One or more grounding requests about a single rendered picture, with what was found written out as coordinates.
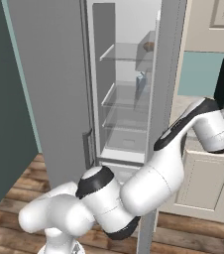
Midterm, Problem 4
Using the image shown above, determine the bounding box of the glass fridge shelf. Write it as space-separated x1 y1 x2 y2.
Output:
101 107 150 133
99 42 156 64
100 80 152 111

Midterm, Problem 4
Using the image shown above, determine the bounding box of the clear fridge crisper drawer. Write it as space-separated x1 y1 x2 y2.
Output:
104 127 149 154

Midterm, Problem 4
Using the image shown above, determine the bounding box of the grey fridge body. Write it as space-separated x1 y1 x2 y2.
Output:
79 0 163 177

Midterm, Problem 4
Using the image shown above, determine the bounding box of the grey edge-on fridge door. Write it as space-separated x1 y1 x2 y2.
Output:
136 0 188 254

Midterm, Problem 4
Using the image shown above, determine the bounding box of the blue carton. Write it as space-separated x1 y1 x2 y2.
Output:
135 72 147 100

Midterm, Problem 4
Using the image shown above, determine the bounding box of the brown food item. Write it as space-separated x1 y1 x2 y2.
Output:
143 41 156 53

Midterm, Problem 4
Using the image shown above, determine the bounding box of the beige base cupboard door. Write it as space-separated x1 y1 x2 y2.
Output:
173 149 224 212

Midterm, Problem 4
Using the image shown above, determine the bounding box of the dark grey door handle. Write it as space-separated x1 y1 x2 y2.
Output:
81 127 94 170

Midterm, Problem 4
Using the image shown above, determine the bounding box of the beige wall cupboard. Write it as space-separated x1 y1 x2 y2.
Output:
184 0 224 54

